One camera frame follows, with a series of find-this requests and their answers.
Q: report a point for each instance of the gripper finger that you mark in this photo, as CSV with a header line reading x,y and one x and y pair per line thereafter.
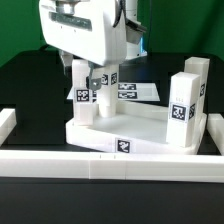
x,y
93,80
66,59

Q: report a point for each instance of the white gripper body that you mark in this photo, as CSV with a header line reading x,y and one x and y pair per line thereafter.
x,y
93,30

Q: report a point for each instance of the white desk tabletop tray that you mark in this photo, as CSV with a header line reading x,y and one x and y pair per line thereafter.
x,y
136,129

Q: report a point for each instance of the white marker sheet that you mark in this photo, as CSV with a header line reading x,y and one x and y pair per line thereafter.
x,y
138,91

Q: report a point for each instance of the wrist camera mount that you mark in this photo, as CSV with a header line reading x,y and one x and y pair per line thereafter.
x,y
134,31

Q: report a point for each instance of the white U-shaped fence frame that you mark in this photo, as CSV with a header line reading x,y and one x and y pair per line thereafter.
x,y
94,165

